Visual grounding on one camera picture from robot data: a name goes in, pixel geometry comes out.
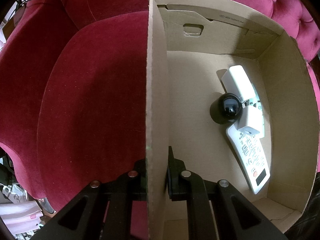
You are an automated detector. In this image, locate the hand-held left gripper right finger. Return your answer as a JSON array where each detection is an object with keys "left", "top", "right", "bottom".
[{"left": 166, "top": 146, "right": 288, "bottom": 240}]

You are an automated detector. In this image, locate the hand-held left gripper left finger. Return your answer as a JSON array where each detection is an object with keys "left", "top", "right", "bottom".
[{"left": 30, "top": 160, "right": 148, "bottom": 240}]

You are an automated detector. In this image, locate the brown cardboard box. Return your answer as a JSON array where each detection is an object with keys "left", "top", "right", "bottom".
[{"left": 146, "top": 0, "right": 316, "bottom": 240}]

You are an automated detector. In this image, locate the white remote control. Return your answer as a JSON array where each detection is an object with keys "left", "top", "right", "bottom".
[{"left": 226, "top": 122, "right": 271, "bottom": 195}]

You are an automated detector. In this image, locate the black round dome device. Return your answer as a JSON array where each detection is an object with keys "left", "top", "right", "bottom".
[{"left": 209, "top": 93, "right": 242, "bottom": 125}]

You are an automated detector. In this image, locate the small white plug adapter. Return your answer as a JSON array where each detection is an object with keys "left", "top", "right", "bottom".
[{"left": 237, "top": 105, "right": 265, "bottom": 138}]

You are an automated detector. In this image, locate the white rounded wall charger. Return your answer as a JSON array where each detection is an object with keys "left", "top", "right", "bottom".
[{"left": 221, "top": 65, "right": 257, "bottom": 103}]

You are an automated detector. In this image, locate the red tufted velvet sofa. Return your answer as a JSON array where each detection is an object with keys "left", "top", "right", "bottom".
[{"left": 0, "top": 0, "right": 320, "bottom": 240}]

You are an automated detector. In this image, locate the pink folded cloth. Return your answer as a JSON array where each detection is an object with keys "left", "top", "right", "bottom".
[{"left": 0, "top": 200, "right": 43, "bottom": 233}]

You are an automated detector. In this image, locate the white plastic bag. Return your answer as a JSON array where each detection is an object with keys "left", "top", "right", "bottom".
[{"left": 1, "top": 182, "right": 27, "bottom": 203}]

